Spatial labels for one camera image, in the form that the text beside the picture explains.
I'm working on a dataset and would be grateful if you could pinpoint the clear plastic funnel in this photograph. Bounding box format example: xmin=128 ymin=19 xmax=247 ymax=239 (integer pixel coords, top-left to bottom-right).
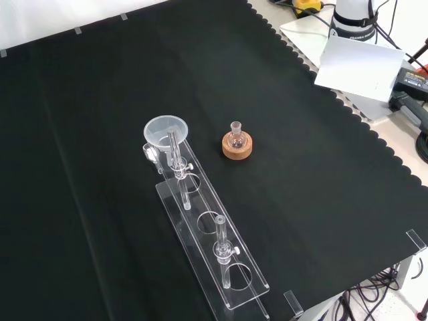
xmin=143 ymin=115 xmax=189 ymax=165

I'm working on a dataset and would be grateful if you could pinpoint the yellow stop button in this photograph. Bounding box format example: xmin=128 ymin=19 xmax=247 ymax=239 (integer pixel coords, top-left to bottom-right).
xmin=292 ymin=0 xmax=324 ymax=18

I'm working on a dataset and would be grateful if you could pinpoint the black bench cloth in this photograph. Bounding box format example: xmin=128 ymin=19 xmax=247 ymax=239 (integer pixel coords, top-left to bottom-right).
xmin=0 ymin=0 xmax=428 ymax=321

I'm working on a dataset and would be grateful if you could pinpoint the small round-bottom glass flask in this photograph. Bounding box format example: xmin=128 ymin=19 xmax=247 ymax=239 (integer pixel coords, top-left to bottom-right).
xmin=229 ymin=121 xmax=247 ymax=150

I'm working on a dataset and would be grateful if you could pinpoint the black cable bundle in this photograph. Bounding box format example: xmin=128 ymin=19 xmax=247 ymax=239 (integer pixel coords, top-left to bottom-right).
xmin=317 ymin=262 xmax=404 ymax=321

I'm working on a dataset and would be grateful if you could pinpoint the pale white board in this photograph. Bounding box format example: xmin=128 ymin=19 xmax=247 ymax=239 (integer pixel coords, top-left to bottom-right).
xmin=314 ymin=35 xmax=406 ymax=103

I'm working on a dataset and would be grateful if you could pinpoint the clear cloth clip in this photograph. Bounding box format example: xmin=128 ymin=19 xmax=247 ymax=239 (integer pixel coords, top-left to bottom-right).
xmin=283 ymin=290 xmax=304 ymax=318
xmin=405 ymin=229 xmax=428 ymax=252

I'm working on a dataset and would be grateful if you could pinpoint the cork ring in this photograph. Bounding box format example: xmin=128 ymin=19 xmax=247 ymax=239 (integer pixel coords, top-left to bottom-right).
xmin=221 ymin=130 xmax=253 ymax=161

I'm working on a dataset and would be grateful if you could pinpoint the black and grey clamp tool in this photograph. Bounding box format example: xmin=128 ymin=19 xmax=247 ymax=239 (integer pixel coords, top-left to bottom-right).
xmin=389 ymin=92 xmax=428 ymax=132

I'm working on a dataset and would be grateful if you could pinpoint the clear acrylic funnel stand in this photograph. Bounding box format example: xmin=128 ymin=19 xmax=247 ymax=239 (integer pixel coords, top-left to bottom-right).
xmin=142 ymin=128 xmax=271 ymax=320

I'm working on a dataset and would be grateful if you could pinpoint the black power adapter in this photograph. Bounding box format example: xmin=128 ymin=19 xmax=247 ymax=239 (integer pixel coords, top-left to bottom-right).
xmin=392 ymin=66 xmax=428 ymax=102

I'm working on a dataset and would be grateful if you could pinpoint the black tripod leg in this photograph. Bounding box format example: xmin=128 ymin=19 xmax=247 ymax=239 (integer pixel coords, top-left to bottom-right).
xmin=406 ymin=36 xmax=428 ymax=65

